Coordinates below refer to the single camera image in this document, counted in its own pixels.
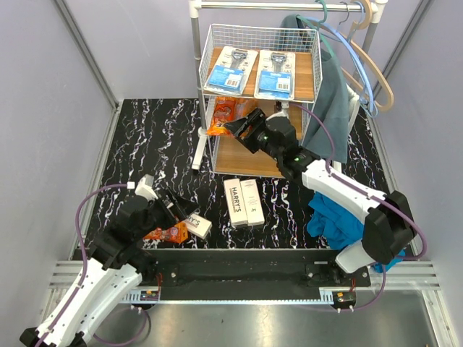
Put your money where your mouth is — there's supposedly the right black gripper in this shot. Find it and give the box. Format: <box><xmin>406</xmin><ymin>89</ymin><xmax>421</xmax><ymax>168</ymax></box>
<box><xmin>224</xmin><ymin>108</ymin><xmax>282</xmax><ymax>163</ymax></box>

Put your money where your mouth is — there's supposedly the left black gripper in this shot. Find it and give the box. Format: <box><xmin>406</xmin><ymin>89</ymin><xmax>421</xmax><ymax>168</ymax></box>
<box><xmin>134</xmin><ymin>187</ymin><xmax>200</xmax><ymax>241</ymax></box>

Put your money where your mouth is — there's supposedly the white harry's box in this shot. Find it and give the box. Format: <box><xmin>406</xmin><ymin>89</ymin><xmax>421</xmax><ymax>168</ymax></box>
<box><xmin>184</xmin><ymin>213</ymin><xmax>212</xmax><ymax>239</ymax></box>
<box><xmin>224</xmin><ymin>179</ymin><xmax>247</xmax><ymax>227</ymax></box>

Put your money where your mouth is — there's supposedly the orange razor bag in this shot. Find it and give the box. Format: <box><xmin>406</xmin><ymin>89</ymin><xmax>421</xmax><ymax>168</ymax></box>
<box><xmin>234</xmin><ymin>98</ymin><xmax>258</xmax><ymax>120</ymax></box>
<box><xmin>144</xmin><ymin>222</ymin><xmax>189</xmax><ymax>244</ymax></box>
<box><xmin>206</xmin><ymin>96</ymin><xmax>237</xmax><ymax>136</ymax></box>

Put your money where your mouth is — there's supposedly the blue razor blister pack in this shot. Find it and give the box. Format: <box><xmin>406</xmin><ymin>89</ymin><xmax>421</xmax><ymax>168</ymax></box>
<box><xmin>254</xmin><ymin>50</ymin><xmax>296</xmax><ymax>101</ymax></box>

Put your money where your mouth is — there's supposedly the orange razor bag front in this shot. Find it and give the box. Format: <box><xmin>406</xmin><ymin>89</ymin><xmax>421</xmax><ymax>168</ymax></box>
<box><xmin>234</xmin><ymin>98</ymin><xmax>258</xmax><ymax>120</ymax></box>

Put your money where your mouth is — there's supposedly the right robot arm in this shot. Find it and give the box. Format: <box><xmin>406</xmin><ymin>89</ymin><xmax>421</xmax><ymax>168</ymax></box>
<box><xmin>225</xmin><ymin>108</ymin><xmax>417</xmax><ymax>287</ymax></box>

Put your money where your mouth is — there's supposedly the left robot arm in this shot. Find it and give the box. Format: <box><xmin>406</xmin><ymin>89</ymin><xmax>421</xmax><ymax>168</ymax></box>
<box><xmin>20</xmin><ymin>189</ymin><xmax>197</xmax><ymax>346</ymax></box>

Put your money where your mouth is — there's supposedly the white H logo box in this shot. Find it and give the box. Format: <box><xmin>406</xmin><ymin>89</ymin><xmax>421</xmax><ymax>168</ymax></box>
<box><xmin>240</xmin><ymin>179</ymin><xmax>265</xmax><ymax>226</ymax></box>

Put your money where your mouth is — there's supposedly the grey-green hanging shirt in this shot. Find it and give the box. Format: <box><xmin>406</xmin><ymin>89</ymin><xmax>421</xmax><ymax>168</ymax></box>
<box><xmin>280</xmin><ymin>14</ymin><xmax>350</xmax><ymax>163</ymax></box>

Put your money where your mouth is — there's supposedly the white towel on rack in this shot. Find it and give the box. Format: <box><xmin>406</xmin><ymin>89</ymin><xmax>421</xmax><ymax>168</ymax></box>
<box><xmin>347</xmin><ymin>85</ymin><xmax>360</xmax><ymax>131</ymax></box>

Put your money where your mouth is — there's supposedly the beige wooden hanger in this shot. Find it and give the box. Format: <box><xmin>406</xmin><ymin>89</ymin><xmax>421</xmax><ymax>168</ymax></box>
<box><xmin>310</xmin><ymin>0</ymin><xmax>395</xmax><ymax>113</ymax></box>

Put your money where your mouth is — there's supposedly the green hanger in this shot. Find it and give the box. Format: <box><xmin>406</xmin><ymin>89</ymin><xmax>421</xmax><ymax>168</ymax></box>
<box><xmin>296</xmin><ymin>0</ymin><xmax>337</xmax><ymax>59</ymax></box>

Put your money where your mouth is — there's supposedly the light blue hanger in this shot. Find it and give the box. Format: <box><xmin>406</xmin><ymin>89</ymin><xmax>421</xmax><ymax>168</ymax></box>
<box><xmin>326</xmin><ymin>25</ymin><xmax>378</xmax><ymax>117</ymax></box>

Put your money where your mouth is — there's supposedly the metal clothes rack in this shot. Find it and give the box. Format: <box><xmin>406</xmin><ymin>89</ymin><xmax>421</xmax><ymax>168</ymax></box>
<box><xmin>189</xmin><ymin>1</ymin><xmax>386</xmax><ymax>178</ymax></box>

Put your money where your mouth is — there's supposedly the blue crumpled cloth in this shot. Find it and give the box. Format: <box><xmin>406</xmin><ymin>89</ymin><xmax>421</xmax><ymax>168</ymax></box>
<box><xmin>307</xmin><ymin>191</ymin><xmax>416</xmax><ymax>273</ymax></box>

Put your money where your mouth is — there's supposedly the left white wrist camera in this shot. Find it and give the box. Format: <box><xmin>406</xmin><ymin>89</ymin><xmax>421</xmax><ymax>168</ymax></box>
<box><xmin>127</xmin><ymin>174</ymin><xmax>158</xmax><ymax>201</ymax></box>

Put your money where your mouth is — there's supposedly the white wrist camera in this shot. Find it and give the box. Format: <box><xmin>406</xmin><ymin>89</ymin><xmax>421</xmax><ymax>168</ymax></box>
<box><xmin>127</xmin><ymin>174</ymin><xmax>158</xmax><ymax>201</ymax></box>
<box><xmin>275</xmin><ymin>100</ymin><xmax>289</xmax><ymax>118</ymax></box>

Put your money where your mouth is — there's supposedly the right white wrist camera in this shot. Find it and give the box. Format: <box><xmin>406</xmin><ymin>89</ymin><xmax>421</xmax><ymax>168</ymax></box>
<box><xmin>275</xmin><ymin>100</ymin><xmax>289</xmax><ymax>118</ymax></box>

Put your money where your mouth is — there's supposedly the white wire shelf cart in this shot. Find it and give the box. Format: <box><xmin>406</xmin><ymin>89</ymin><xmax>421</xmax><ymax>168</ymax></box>
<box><xmin>192</xmin><ymin>24</ymin><xmax>323</xmax><ymax>177</ymax></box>

